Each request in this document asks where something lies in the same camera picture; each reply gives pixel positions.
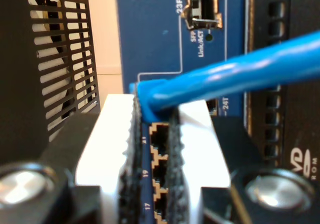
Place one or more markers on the black perforated metal panel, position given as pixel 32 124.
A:
pixel 15 58

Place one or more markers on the black rack server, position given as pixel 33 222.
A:
pixel 305 58

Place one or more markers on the blue network switch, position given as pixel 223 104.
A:
pixel 150 33

